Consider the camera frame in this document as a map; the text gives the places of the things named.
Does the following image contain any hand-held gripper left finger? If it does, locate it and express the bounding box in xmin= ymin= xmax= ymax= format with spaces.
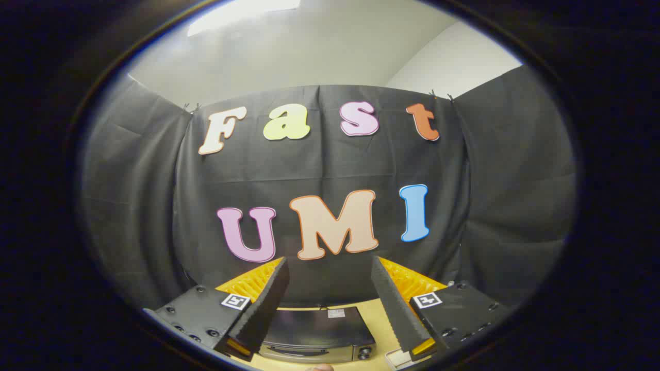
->
xmin=143 ymin=257 xmax=290 ymax=362

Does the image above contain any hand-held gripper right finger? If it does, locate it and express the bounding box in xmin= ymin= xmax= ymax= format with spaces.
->
xmin=371 ymin=256 xmax=517 ymax=362

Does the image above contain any black toaster oven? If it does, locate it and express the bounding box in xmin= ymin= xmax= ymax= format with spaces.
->
xmin=257 ymin=306 xmax=377 ymax=364

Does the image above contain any black backdrop cloth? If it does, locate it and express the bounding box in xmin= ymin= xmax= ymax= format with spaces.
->
xmin=80 ymin=64 xmax=577 ymax=311

